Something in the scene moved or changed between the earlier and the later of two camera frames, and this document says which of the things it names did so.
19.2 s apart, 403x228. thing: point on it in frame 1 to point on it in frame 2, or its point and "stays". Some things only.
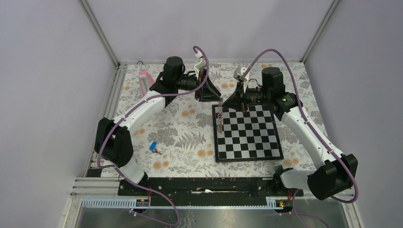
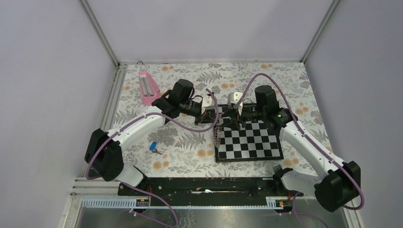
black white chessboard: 248,136 stays
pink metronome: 146,81 stays
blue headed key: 152,147 stays
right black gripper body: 251,96 to 248,113
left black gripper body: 190,83 to 190,108
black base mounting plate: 204,191 stays
